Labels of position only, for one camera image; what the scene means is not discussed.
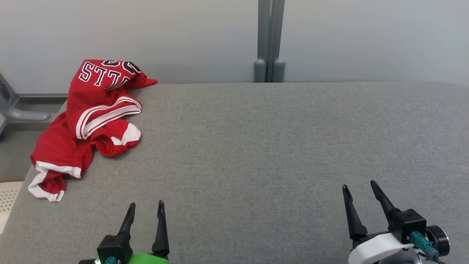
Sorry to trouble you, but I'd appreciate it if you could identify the grey partition frame foot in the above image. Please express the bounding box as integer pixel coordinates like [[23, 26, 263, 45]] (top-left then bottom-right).
[[0, 73, 51, 140]]

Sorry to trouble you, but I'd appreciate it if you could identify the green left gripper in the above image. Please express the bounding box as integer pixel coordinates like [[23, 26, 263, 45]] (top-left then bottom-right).
[[118, 200, 171, 264]]

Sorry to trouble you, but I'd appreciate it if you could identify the beige perforated floor panel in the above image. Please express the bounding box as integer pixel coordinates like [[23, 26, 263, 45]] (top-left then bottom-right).
[[0, 181, 23, 233]]

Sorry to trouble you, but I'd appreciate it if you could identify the right arm teal-plug black cable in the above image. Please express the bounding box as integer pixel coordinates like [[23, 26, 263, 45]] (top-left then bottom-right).
[[410, 231, 446, 264]]

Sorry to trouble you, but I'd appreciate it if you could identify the grey partition post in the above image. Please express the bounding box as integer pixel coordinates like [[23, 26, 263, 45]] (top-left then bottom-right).
[[254, 0, 286, 83]]

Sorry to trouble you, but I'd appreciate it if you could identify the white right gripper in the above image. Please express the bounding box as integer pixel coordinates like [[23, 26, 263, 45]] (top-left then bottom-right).
[[343, 180, 422, 264]]

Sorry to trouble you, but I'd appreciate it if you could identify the red basketball jersey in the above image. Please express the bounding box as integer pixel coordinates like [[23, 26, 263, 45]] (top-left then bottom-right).
[[66, 59, 159, 142]]

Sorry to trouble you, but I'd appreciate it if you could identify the red shorts white stripe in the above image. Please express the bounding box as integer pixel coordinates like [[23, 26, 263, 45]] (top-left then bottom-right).
[[28, 112, 142, 202]]

